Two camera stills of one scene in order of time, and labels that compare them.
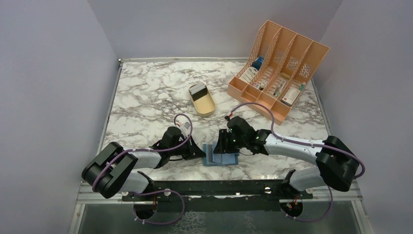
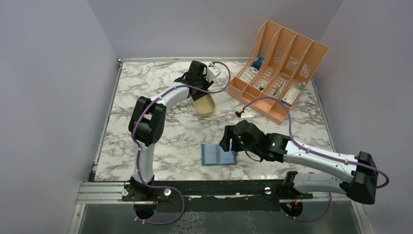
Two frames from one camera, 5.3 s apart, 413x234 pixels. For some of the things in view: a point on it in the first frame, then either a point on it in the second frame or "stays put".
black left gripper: (197, 151) -> (206, 84)
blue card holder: (211, 159) stays put
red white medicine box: (291, 95) stays put
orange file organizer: (276, 70) stays put
